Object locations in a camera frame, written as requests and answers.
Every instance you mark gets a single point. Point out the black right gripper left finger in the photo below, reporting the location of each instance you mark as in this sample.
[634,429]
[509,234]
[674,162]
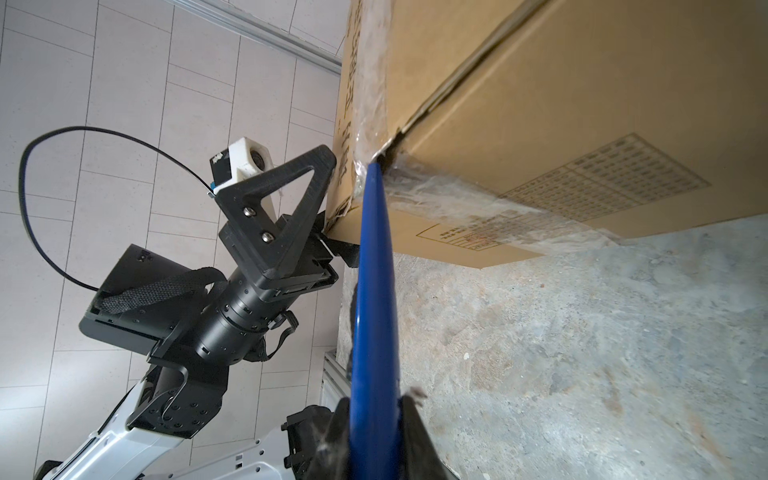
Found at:
[331,459]

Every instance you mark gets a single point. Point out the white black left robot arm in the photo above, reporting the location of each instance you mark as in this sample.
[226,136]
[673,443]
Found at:
[194,324]

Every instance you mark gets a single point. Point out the brown cardboard express box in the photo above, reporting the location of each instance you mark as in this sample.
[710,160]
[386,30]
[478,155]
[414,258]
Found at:
[637,117]

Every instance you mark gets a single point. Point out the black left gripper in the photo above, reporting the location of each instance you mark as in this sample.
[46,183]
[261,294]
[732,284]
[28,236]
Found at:
[274,233]

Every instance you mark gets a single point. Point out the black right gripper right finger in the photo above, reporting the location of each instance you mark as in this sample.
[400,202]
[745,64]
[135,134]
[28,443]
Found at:
[418,457]

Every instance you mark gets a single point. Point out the blue box cutter knife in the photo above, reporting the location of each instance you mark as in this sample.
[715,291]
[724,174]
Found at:
[374,405]

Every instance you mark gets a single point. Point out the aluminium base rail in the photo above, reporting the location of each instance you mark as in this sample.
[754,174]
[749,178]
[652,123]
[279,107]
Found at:
[334,383]

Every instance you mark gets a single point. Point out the aluminium corner post left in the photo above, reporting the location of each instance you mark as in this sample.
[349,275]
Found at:
[224,15]

